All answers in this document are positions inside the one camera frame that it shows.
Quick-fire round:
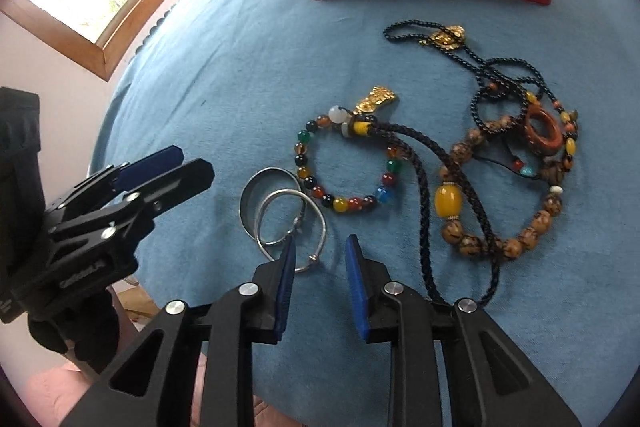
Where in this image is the braided cord gold pendant necklace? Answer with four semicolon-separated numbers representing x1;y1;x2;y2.
345;83;503;310

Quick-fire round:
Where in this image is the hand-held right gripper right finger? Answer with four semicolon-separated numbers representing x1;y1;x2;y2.
345;234;583;427

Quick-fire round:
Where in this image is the pink cloth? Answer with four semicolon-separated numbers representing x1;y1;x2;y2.
0;364;101;427

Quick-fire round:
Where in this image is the person's left hand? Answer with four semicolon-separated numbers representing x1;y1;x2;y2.
29;288;122;374

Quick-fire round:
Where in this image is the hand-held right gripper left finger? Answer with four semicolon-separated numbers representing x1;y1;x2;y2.
60;236;297;427

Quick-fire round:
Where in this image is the wide silver bangle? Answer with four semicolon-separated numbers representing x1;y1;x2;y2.
239;167;306;248

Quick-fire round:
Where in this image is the thin silver bangle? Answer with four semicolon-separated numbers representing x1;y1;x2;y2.
254;189;331;273

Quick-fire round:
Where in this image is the blue tablecloth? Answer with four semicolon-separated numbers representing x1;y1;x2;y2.
87;0;640;427

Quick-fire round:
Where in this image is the carved reddish-brown ring pendant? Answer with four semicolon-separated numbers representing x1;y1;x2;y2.
524;106;565;155

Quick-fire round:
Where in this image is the black bead necklace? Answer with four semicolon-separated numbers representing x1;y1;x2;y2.
383;20;581;158

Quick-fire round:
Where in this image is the multicoloured bead bracelet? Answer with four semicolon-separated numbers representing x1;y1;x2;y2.
290;104;403;214

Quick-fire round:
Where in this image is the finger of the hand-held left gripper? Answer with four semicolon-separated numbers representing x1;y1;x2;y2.
50;158;216;249
45;146;184;210

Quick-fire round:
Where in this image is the brown bead bracelet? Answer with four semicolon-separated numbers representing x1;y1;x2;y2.
437;122;568;260

